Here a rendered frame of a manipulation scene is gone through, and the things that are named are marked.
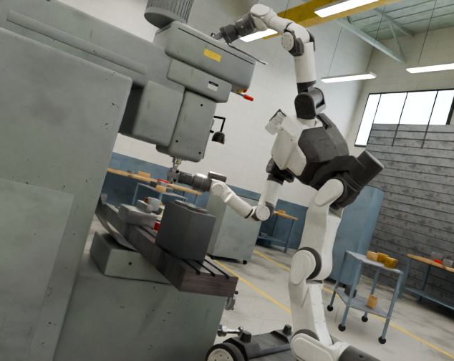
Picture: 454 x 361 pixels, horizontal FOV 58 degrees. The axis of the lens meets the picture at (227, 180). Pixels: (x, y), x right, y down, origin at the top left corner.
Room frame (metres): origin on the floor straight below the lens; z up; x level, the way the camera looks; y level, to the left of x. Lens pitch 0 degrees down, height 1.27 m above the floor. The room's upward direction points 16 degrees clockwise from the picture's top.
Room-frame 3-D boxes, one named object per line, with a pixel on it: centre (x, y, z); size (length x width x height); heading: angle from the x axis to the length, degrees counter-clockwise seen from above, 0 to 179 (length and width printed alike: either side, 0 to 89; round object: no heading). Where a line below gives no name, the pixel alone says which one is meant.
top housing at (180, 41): (2.01, 0.28, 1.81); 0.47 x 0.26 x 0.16; 120
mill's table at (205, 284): (2.02, 0.26, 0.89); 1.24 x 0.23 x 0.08; 30
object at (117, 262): (2.02, 0.27, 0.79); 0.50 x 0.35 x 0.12; 120
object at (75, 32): (1.77, 0.70, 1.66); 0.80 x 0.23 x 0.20; 120
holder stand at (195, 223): (1.69, 0.11, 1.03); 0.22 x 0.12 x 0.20; 38
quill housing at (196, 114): (2.02, 0.27, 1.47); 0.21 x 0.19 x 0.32; 30
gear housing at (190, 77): (2.00, 0.30, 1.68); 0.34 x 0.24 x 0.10; 120
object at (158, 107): (1.92, 0.44, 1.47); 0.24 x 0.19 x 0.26; 30
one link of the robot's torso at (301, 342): (1.74, -0.59, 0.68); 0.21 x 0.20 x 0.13; 48
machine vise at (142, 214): (2.16, 0.32, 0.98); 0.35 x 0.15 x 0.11; 122
